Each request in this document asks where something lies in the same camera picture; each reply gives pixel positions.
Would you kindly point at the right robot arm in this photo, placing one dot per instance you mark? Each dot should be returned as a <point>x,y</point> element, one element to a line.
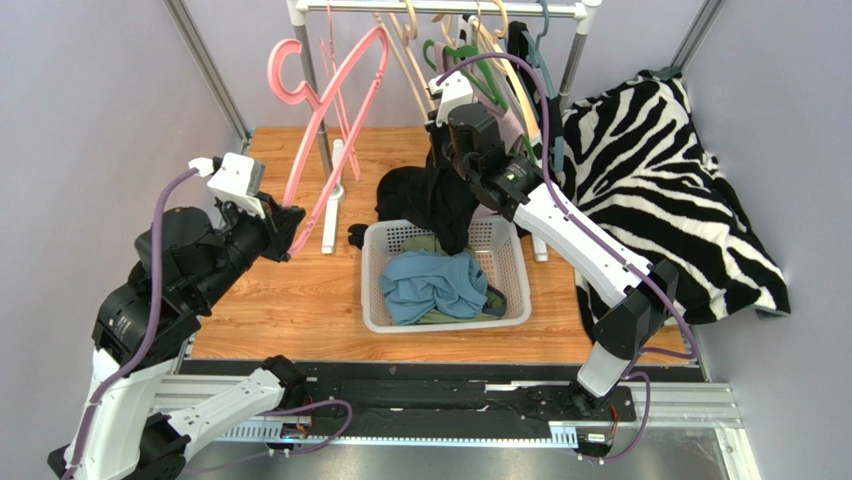
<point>638,294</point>

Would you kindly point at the beige wooden hanger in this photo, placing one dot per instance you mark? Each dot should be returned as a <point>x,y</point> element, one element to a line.
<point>401,35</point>

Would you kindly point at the blue tank top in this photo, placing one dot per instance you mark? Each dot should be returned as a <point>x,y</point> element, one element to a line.
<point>432,286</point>

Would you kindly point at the black tank top on right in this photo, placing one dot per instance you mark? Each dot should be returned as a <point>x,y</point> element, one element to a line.
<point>534,201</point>

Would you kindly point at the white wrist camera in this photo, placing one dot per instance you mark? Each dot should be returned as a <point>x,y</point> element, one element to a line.
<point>452,92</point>
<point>237,178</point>

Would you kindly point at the zebra print blanket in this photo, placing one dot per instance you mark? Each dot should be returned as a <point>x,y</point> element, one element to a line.
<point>635,166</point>

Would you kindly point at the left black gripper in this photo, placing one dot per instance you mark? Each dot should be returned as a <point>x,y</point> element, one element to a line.
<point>282,222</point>

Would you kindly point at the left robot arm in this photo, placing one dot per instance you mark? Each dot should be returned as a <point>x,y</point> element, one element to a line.
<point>186,265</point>

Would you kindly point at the metal clothes rack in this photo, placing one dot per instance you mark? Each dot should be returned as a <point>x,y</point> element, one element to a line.
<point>291,77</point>

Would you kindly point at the white plastic laundry basket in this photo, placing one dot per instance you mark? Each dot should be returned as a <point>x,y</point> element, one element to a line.
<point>410,284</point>

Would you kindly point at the green hanger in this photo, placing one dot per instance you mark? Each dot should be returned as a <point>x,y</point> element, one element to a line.
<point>486,83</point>

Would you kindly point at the thin pink wire hanger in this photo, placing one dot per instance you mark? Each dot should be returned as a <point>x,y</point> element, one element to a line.
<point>331,67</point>

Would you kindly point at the green tank top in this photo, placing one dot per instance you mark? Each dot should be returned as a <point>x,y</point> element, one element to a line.
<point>492,303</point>

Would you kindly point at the grey-blue hanger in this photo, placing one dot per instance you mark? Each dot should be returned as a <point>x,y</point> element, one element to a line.
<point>537,61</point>

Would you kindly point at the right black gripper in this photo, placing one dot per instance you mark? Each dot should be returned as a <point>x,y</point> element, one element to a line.
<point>439,146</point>

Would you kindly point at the mauve tank top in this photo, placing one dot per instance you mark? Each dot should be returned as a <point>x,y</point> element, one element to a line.
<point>478,143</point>

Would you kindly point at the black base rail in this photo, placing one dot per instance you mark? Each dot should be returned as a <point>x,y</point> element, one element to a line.
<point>457,401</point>

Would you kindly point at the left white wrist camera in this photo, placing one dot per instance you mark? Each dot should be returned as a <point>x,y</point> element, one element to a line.
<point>237,178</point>

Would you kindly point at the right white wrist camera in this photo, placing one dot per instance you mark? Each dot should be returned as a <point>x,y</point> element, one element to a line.
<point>452,92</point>

